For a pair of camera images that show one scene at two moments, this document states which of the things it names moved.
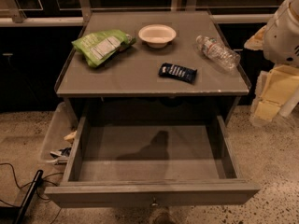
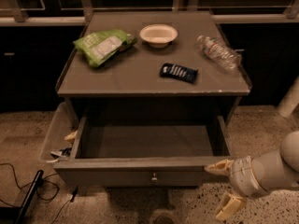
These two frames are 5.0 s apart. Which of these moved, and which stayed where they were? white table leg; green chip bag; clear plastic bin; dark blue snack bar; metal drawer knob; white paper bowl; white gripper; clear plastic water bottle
Moved: white gripper; metal drawer knob
Stayed: green chip bag; clear plastic bin; white paper bowl; white table leg; clear plastic water bottle; dark blue snack bar
